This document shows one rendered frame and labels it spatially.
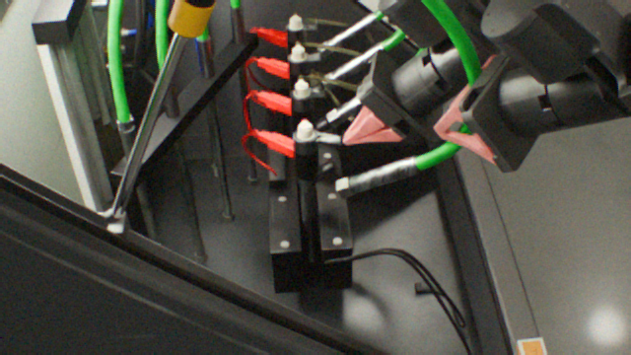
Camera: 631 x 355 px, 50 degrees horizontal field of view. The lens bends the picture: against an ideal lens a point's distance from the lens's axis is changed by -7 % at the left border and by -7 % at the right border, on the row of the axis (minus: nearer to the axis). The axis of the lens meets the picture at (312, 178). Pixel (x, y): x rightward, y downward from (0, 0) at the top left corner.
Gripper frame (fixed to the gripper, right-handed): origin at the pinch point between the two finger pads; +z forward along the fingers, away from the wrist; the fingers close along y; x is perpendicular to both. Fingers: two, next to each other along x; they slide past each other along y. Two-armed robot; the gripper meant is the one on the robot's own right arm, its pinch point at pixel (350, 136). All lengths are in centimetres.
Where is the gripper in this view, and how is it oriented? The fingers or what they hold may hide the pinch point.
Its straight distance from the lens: 81.3
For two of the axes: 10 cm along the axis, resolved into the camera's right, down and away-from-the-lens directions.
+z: -6.5, 4.5, 6.2
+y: -7.4, -5.7, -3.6
